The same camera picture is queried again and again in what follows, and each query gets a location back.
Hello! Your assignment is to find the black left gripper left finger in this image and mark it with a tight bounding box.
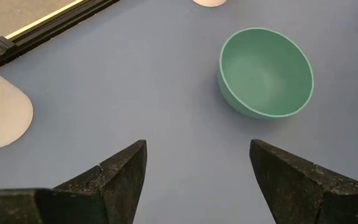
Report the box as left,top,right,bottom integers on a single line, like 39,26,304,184
0,139,148,224

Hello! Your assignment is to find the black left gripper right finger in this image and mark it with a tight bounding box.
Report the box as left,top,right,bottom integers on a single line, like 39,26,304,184
249,139,358,224

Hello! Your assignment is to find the blue table mat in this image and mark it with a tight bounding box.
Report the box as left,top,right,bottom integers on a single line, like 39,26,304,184
0,0,358,224

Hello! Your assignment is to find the large teal green bowl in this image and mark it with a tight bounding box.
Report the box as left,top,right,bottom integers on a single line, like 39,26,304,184
217,27,315,120

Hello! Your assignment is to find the black metal table frame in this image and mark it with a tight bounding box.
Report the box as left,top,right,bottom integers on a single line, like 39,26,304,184
0,0,121,71

